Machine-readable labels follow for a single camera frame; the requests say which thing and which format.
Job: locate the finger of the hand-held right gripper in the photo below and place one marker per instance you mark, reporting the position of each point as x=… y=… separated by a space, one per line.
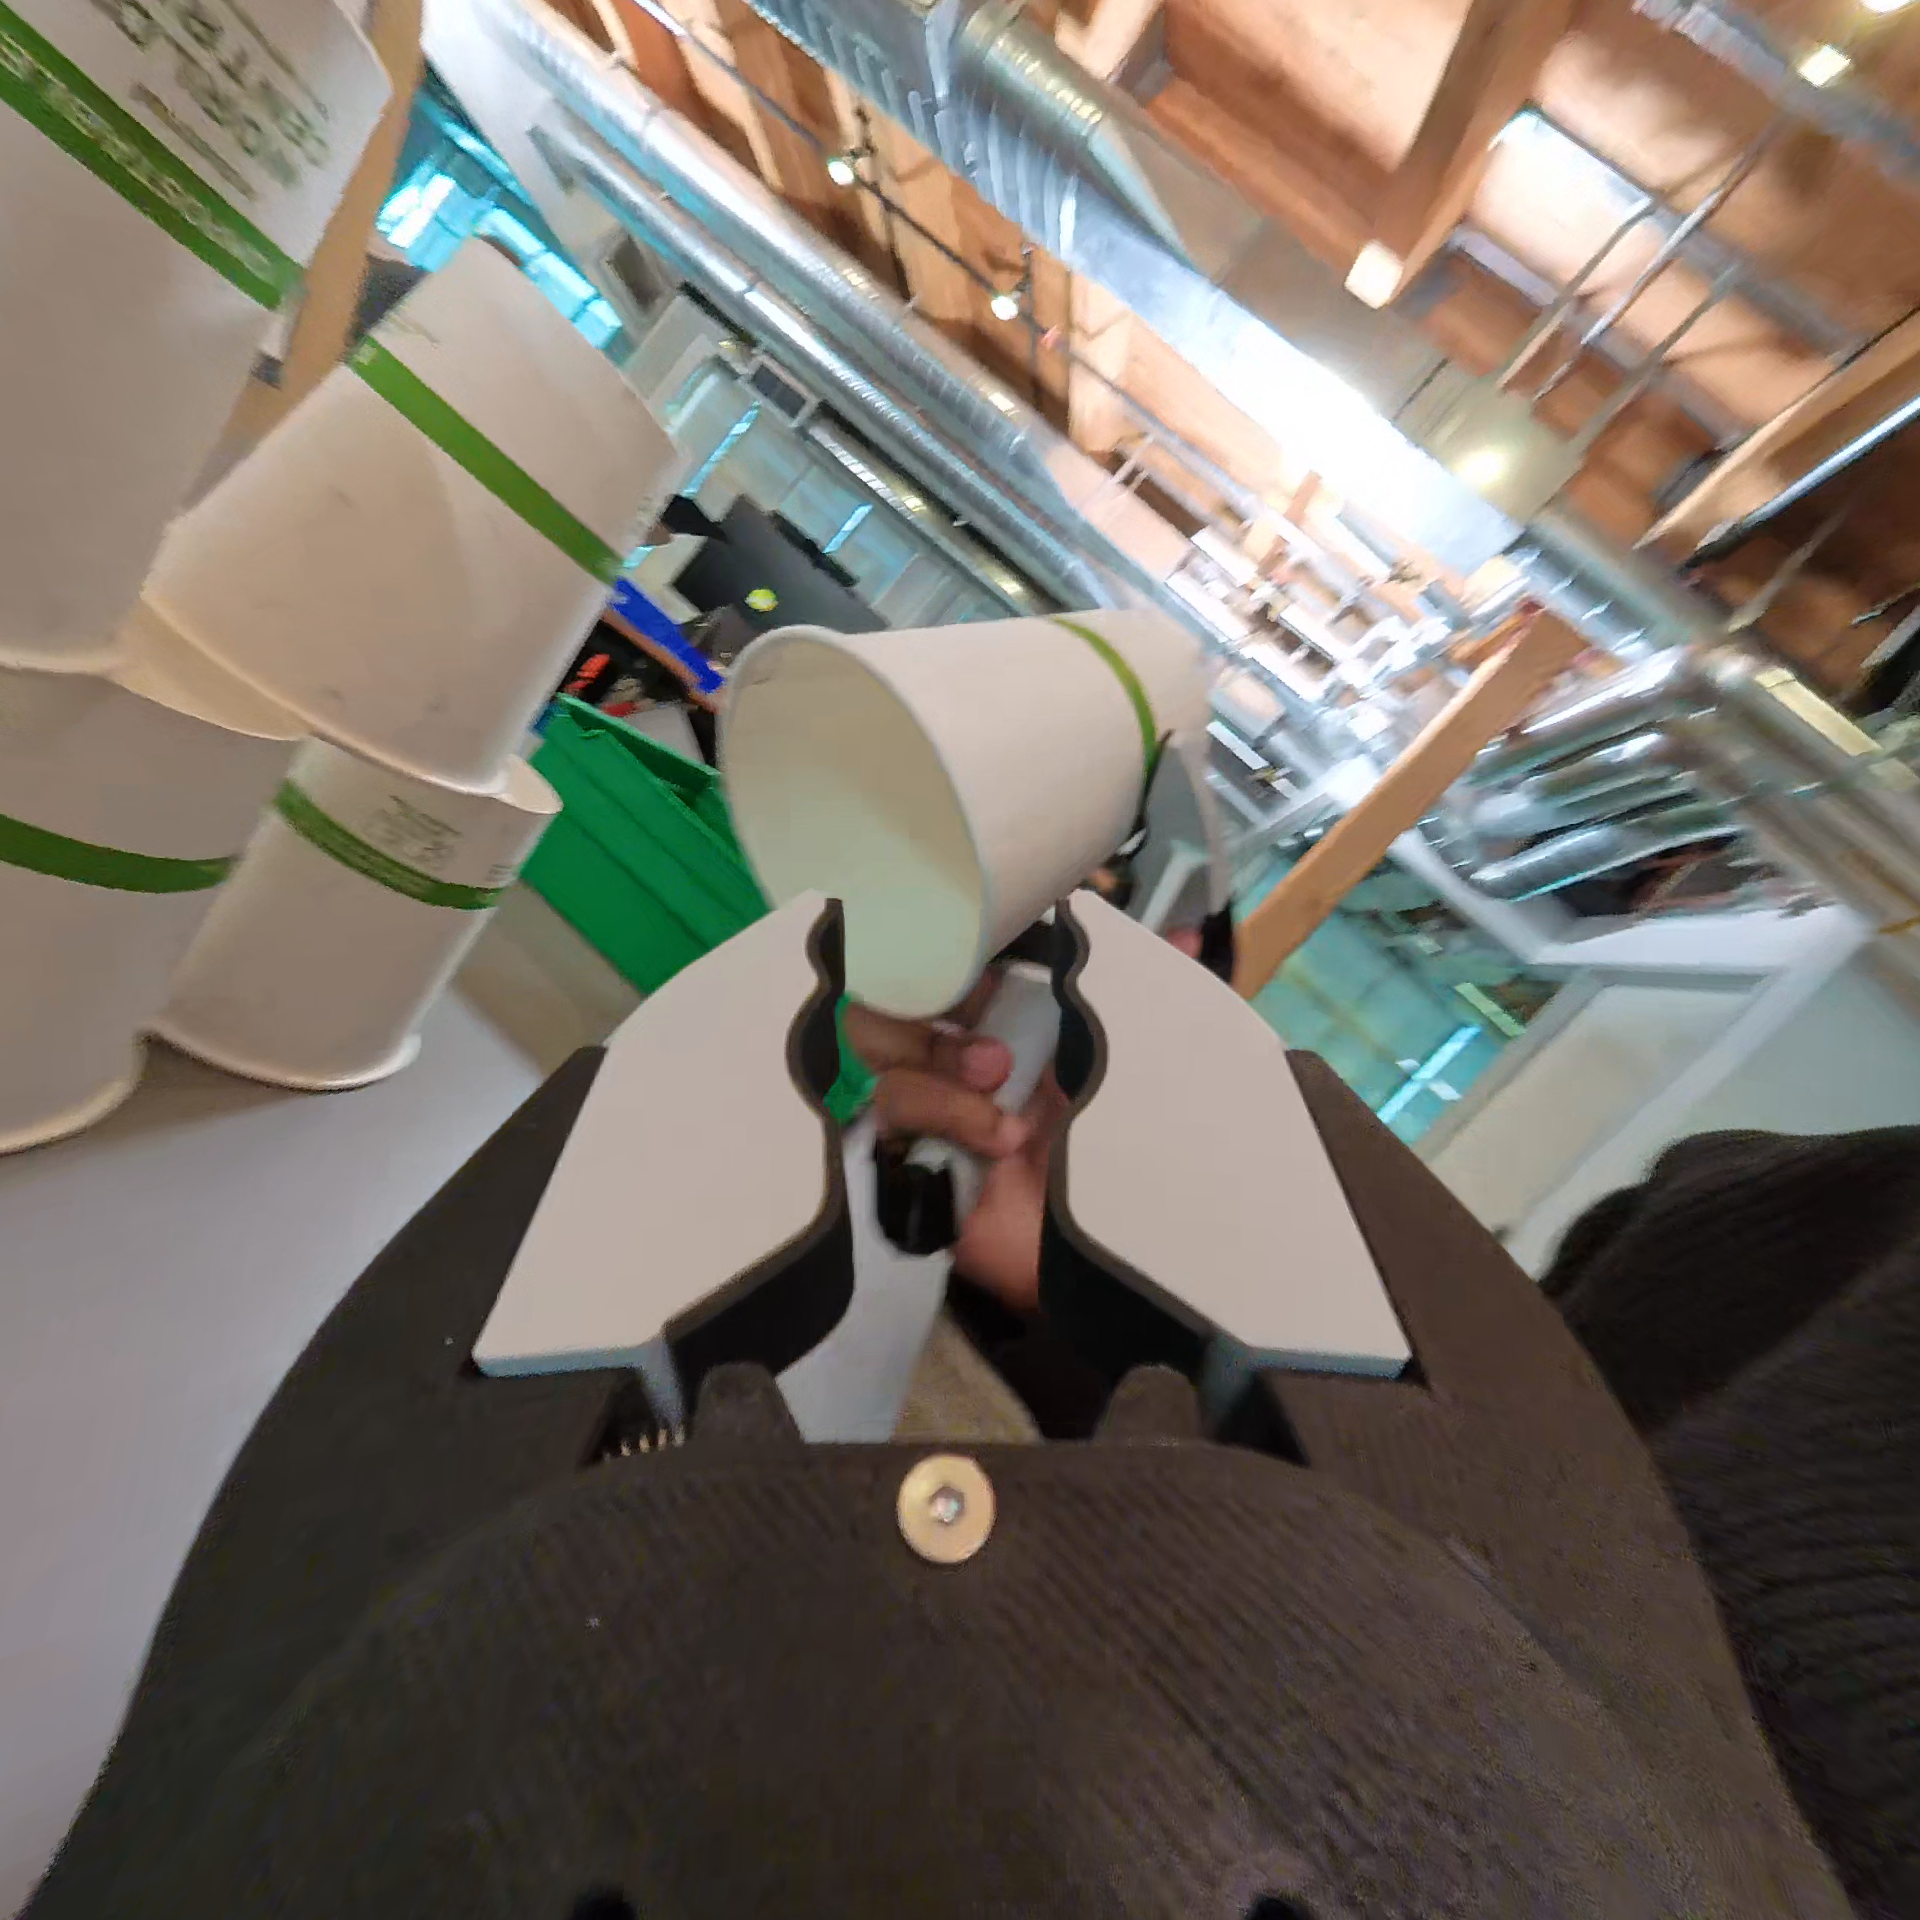
x=1202 y=840

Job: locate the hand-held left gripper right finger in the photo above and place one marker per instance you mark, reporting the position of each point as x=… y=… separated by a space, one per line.
x=1217 y=1183

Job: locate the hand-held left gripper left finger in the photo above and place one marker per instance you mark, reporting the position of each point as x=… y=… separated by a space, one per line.
x=677 y=1183

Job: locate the white paper cup green band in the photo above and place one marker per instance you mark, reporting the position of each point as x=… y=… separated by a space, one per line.
x=121 y=343
x=1021 y=749
x=375 y=555
x=91 y=929
x=345 y=929

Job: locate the green plastic bin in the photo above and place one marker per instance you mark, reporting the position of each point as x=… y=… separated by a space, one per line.
x=644 y=856

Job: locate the person's right forearm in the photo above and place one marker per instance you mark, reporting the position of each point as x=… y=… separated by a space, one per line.
x=1769 y=1350

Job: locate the grey desk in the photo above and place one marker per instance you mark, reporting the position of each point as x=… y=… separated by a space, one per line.
x=225 y=1275

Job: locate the person's right hand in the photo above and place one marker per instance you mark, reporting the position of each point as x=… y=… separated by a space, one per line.
x=939 y=1073

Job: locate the white table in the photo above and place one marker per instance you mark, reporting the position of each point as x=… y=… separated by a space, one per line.
x=1649 y=975

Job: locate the blue plastic bin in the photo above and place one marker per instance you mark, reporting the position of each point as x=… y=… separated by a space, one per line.
x=662 y=629

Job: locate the silver ventilation duct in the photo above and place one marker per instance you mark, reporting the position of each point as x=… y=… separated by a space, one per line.
x=1141 y=255

